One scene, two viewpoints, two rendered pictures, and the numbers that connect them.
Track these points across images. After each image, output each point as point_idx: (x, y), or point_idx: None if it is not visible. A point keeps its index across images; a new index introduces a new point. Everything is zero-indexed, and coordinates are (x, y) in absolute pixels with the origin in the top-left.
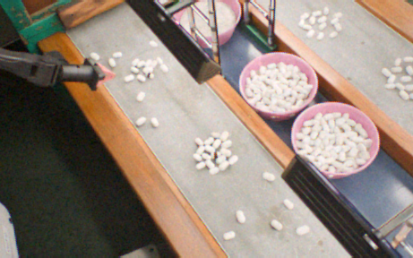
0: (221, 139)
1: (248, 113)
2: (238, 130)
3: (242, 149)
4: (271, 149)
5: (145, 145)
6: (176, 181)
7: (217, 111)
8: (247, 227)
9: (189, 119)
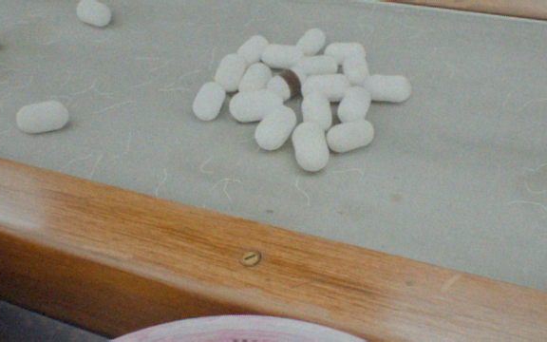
0: (307, 122)
1: (268, 271)
2: (274, 216)
3: (204, 160)
4: (58, 176)
5: (544, 9)
6: (346, 2)
7: (456, 240)
8: (67, 19)
9: (528, 146)
